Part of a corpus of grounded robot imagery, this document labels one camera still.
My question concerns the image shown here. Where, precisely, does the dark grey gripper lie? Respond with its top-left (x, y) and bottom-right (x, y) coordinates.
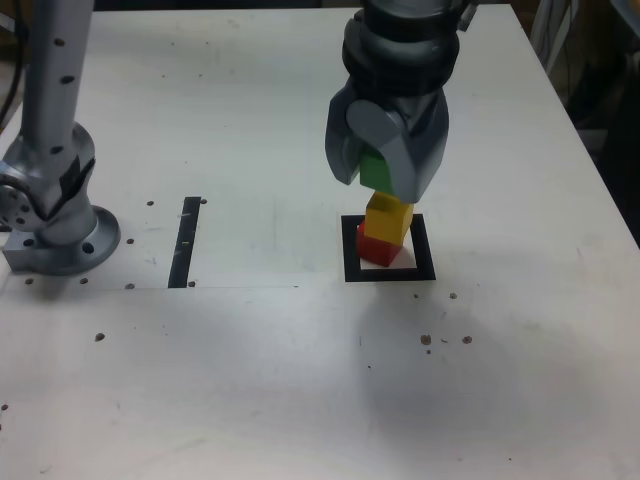
top-left (323, 82), bottom-right (450, 204)

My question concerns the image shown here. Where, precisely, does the green cube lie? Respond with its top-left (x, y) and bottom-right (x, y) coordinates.
top-left (358, 147), bottom-right (394, 194)

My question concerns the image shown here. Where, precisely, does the yellow cube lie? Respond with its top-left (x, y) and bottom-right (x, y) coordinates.
top-left (363, 191), bottom-right (415, 247)

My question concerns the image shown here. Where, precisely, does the red cube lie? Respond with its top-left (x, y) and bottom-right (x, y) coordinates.
top-left (355, 222), bottom-right (404, 266)

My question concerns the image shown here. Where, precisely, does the black tape square outline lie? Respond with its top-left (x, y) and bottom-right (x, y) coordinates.
top-left (340, 213), bottom-right (437, 284)

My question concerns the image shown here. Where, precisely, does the pale hanging cloth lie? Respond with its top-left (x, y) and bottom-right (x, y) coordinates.
top-left (528, 0), bottom-right (569, 81)

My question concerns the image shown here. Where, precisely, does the black tape strip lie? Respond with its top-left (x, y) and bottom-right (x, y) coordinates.
top-left (167, 196), bottom-right (201, 290)

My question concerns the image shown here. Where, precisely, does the black cable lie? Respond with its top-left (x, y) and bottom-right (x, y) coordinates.
top-left (0, 0), bottom-right (27, 131)

